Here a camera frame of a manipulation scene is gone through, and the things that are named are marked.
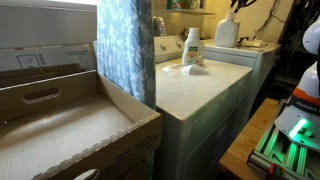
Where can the small white detergent bottle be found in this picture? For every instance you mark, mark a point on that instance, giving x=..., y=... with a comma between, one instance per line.
x=193, y=50

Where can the white ribbed bottle cap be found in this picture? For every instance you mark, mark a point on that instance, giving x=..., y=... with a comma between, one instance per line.
x=194, y=32

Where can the blue patterned curtain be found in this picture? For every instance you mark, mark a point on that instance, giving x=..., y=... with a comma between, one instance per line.
x=123, y=50

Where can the large Kirkland detergent jug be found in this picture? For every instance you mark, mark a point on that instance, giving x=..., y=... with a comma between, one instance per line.
x=226, y=33

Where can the open brown cardboard box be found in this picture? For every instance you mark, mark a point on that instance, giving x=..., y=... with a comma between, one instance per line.
x=66, y=133

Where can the flat printed white cardboard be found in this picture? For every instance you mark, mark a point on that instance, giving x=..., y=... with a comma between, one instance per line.
x=50, y=56

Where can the wooden platform board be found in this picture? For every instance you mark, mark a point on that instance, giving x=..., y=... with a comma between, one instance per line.
x=240, y=150

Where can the green boxes on shelf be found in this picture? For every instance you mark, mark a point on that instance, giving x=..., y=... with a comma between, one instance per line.
x=176, y=4

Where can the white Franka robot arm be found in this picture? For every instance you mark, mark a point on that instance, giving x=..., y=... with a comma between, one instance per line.
x=310, y=83

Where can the white dryer knob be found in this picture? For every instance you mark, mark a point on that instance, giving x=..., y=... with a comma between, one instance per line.
x=179, y=44
x=163, y=46

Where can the wall shelf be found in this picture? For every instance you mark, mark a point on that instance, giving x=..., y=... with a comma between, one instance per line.
x=180, y=11

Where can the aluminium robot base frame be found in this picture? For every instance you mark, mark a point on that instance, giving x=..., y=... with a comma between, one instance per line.
x=266, y=156

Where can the white washing machine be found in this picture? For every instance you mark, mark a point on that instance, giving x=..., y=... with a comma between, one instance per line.
x=253, y=63
x=193, y=110

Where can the silver flexible vent duct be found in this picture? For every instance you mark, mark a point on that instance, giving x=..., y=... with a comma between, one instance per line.
x=160, y=26

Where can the crumpled white dryer sheet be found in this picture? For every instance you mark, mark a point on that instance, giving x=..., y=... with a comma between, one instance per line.
x=185, y=70

